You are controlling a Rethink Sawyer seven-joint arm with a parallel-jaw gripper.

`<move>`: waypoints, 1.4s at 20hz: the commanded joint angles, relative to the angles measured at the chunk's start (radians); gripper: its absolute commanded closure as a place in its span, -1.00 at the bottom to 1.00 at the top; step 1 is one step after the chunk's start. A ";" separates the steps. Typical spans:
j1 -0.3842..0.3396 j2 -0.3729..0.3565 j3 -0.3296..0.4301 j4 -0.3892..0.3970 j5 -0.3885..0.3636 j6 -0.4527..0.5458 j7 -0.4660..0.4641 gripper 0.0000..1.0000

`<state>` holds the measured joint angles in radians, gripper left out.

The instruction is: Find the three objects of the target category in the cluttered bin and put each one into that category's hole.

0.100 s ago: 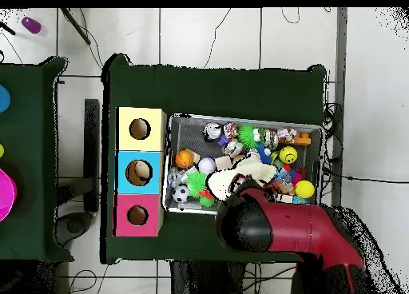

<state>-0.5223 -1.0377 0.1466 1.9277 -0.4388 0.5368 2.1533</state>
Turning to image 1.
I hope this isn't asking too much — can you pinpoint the cream waffle cloth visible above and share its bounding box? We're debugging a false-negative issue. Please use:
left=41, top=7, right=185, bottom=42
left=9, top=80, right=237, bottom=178
left=205, top=151, right=278, bottom=201

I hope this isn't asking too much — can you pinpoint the shallow clear mesh bin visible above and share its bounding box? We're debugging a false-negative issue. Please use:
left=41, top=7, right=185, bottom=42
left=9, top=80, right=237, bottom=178
left=161, top=112, right=325, bottom=216

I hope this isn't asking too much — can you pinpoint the wooden box with three holes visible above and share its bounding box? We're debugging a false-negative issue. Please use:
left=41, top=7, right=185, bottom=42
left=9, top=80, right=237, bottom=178
left=113, top=106, right=168, bottom=238

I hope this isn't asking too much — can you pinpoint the small white baseball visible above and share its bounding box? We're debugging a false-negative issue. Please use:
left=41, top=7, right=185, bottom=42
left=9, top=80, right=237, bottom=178
left=197, top=157, right=217, bottom=176

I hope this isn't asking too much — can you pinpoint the blue fuzzy toy with eyes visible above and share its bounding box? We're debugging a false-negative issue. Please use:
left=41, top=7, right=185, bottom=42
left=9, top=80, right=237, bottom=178
left=255, top=142, right=272, bottom=164

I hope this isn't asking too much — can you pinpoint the green fuzzy toy with eyes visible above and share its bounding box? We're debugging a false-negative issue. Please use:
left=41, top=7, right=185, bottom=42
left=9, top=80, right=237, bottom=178
left=237, top=124, right=264, bottom=149

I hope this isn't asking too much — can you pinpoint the silver crushed can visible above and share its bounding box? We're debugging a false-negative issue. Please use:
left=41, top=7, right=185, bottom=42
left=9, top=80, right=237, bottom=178
left=204, top=121, right=224, bottom=142

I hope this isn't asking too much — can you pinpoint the small orange basketball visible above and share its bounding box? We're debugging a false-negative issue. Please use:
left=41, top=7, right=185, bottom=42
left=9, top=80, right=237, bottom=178
left=174, top=149, right=195, bottom=170

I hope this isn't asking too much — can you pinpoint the small black white soccer ball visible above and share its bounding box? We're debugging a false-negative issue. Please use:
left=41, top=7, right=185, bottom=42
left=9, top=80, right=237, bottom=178
left=171, top=184, right=191, bottom=203

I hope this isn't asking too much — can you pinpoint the yellow smiley face ball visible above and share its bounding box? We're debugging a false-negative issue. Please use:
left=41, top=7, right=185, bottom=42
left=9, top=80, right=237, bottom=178
left=278, top=145, right=299, bottom=165

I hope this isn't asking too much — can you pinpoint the plain yellow ball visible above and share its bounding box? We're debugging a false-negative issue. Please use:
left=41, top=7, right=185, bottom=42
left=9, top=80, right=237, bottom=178
left=294, top=179, right=316, bottom=199

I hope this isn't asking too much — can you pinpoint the black upright panel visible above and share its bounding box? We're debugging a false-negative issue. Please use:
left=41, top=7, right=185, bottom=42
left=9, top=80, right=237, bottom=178
left=83, top=98, right=101, bottom=213

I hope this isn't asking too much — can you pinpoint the dark green side table cloth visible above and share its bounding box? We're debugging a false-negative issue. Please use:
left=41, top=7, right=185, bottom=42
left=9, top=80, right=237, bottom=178
left=0, top=55, right=74, bottom=263

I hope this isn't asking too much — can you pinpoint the black rod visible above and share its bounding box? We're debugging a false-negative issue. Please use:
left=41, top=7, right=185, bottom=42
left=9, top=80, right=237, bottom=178
left=60, top=7, right=92, bottom=46

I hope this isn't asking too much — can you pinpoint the magenta plastic bowl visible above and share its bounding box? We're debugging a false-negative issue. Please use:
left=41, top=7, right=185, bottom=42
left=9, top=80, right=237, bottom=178
left=0, top=167, right=18, bottom=223

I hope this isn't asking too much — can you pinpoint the blue plastic cup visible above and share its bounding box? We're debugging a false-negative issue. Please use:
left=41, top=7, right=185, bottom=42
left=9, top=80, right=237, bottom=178
left=0, top=84, right=11, bottom=113

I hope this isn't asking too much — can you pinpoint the purple bottle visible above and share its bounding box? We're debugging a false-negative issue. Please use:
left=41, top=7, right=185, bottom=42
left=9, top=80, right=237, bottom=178
left=21, top=16, right=42, bottom=35

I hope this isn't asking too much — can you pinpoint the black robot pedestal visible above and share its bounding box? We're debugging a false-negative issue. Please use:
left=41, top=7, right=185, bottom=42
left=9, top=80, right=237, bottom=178
left=170, top=260, right=298, bottom=294

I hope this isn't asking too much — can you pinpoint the black cable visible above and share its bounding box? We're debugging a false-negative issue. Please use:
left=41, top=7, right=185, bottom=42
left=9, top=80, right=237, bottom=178
left=322, top=165, right=409, bottom=185

